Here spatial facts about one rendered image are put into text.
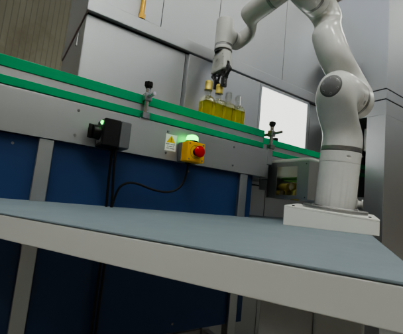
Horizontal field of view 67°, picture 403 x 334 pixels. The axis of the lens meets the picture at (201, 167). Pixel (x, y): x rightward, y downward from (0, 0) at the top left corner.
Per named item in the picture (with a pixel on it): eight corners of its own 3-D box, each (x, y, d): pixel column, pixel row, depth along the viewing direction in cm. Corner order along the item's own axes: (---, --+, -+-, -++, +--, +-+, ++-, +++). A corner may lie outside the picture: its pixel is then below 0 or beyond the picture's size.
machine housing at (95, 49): (297, 216, 304) (307, 68, 322) (380, 225, 238) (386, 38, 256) (33, 192, 177) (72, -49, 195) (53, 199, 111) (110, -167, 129)
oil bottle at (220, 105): (215, 146, 141) (219, 102, 143) (223, 146, 136) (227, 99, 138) (205, 144, 138) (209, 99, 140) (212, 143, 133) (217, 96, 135)
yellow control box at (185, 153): (193, 166, 112) (195, 146, 113) (204, 164, 106) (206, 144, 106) (175, 162, 108) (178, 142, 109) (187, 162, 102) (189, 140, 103)
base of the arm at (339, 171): (366, 214, 100) (372, 158, 101) (370, 217, 83) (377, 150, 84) (306, 205, 109) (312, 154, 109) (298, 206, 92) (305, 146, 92)
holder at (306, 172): (282, 199, 151) (284, 169, 153) (333, 203, 128) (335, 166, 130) (257, 196, 142) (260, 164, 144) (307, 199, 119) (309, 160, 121)
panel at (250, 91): (302, 155, 193) (305, 103, 197) (306, 154, 191) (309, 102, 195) (179, 123, 145) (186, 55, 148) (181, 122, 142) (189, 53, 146)
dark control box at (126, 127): (119, 152, 97) (123, 127, 98) (128, 150, 90) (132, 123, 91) (93, 148, 93) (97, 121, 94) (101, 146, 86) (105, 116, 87)
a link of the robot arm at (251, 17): (286, 2, 134) (233, 41, 154) (264, -17, 123) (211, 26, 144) (289, 20, 131) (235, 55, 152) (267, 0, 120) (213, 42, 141)
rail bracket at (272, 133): (256, 152, 145) (258, 126, 146) (283, 148, 131) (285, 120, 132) (251, 150, 143) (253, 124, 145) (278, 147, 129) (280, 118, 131)
